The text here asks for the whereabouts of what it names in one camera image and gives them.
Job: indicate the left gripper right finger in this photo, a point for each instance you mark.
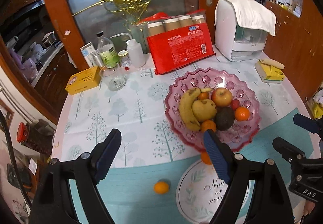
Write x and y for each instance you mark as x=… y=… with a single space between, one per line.
x=270 y=202

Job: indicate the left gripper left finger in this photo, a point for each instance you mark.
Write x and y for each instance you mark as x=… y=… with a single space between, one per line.
x=53 y=201

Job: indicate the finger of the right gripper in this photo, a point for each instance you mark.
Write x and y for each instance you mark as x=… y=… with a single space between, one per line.
x=288 y=151
x=315 y=126

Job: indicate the orange mandarin with stem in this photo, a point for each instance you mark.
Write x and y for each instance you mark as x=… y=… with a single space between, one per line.
x=242 y=114

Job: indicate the red strawberry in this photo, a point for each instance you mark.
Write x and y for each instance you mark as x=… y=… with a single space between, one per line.
x=235 y=103

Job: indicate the large orange mandarin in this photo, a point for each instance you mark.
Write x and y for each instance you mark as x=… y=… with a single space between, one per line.
x=208 y=125

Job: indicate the yellow banana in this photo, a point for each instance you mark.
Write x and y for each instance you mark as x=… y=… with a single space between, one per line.
x=185 y=107

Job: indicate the pink glass fruit plate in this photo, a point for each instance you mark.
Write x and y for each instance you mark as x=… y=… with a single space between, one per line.
x=236 y=137

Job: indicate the yellow tissue pack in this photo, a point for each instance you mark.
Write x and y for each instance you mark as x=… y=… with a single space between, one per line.
x=270 y=71

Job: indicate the dark green avocado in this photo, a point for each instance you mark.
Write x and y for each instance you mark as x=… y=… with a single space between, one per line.
x=224 y=118

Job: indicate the red yellow apple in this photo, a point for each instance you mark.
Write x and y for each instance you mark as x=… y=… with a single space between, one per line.
x=222 y=97

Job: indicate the yellow pear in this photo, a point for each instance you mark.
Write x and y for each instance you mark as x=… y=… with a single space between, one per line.
x=204 y=110

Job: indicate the small orange in plate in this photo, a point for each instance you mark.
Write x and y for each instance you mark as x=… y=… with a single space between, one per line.
x=203 y=96

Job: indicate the patterned tablecloth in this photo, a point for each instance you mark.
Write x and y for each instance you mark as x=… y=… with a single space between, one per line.
x=150 y=151

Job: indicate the small orange beside banana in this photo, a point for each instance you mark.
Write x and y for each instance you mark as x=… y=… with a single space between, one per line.
x=161 y=187

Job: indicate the white countertop appliance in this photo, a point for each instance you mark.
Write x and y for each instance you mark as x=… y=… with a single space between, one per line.
x=234 y=42

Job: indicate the white cloth on appliance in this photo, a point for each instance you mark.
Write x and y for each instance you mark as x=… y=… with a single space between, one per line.
x=251 y=15

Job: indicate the yellow cardboard box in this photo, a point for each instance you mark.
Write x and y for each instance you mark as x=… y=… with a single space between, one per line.
x=84 y=80

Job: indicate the clear drinking glass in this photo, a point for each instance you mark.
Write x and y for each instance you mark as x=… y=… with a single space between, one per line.
x=113 y=76

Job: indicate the white blue carton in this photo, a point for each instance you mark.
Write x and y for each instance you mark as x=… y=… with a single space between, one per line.
x=87 y=51

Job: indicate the red paper cup package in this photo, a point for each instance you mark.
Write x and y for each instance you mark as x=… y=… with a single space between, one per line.
x=175 y=42

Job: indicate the green label glass bottle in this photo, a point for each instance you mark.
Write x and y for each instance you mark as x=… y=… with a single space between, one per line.
x=107 y=50

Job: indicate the small glass jar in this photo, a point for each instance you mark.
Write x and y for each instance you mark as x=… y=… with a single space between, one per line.
x=124 y=57

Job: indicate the white squeeze bottle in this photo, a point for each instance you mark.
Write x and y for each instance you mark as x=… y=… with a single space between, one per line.
x=125 y=42

